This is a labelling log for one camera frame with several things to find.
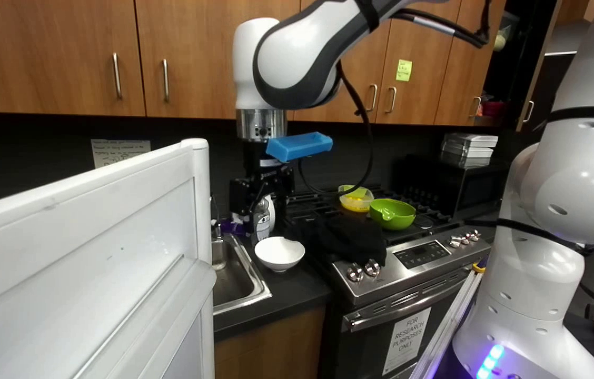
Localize white paper wall sign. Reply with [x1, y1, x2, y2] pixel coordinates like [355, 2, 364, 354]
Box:
[87, 136, 154, 170]

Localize white foreground panel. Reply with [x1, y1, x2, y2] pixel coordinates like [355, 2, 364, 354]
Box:
[0, 136, 218, 379]

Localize wooden lower cabinet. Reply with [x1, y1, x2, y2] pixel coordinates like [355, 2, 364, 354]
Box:
[212, 304, 328, 379]

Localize yellow lidded food container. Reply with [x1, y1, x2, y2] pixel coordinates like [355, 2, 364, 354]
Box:
[336, 183, 377, 214]

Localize wooden upper cabinets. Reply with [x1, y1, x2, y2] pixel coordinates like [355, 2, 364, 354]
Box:
[0, 0, 510, 131]

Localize green bowl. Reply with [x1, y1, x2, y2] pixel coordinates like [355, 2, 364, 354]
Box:
[369, 195, 419, 231]

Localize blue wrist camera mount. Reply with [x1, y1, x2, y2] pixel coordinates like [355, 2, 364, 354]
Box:
[265, 131, 334, 164]

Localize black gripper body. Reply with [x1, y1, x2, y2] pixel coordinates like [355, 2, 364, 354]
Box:
[237, 136, 296, 187]

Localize white stove label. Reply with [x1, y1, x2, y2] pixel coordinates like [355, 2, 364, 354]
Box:
[379, 305, 434, 379]

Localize silver upper cabinet handle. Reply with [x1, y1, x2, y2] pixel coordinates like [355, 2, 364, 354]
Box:
[470, 92, 486, 120]
[519, 100, 537, 129]
[109, 50, 125, 104]
[364, 83, 381, 115]
[383, 84, 399, 117]
[157, 56, 172, 105]

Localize stainless steel stove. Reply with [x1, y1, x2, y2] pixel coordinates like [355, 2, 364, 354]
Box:
[278, 186, 495, 379]

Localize stainless steel sink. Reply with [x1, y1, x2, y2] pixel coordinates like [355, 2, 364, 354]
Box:
[211, 234, 276, 319]

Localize yellow sticky note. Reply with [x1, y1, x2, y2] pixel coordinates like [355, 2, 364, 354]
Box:
[394, 56, 415, 84]

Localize white bowl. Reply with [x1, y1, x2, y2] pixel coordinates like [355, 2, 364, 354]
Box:
[253, 234, 308, 275]

